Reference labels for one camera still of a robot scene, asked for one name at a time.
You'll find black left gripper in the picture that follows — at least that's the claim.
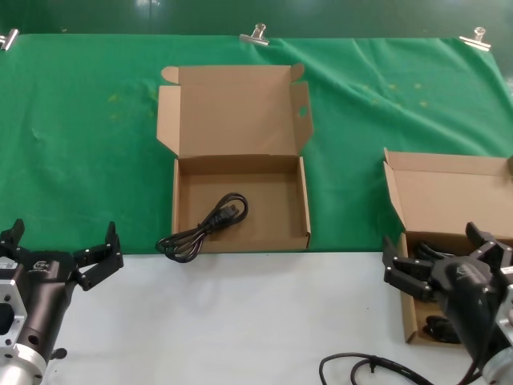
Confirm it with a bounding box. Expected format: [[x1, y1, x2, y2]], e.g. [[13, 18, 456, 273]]
[[0, 218, 125, 359]]

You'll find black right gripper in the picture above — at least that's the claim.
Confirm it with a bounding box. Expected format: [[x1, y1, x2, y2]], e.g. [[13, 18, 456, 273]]
[[382, 222, 513, 365]]

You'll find open cardboard box with hole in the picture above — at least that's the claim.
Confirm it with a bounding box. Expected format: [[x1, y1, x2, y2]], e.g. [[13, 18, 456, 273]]
[[156, 63, 313, 254]]

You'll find green table cloth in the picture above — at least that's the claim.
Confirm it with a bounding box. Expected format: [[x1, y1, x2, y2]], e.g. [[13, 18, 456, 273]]
[[0, 33, 513, 256]]

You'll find silver binder clip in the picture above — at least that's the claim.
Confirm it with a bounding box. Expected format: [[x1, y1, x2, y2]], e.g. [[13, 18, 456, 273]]
[[458, 26, 492, 52], [0, 27, 20, 52], [239, 22, 271, 49]]

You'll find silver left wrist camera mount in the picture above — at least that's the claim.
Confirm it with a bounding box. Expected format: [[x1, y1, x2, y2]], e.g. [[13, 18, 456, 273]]
[[0, 256, 29, 350]]

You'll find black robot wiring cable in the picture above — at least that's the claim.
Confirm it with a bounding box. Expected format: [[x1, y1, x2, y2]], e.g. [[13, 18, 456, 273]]
[[319, 351, 488, 385]]

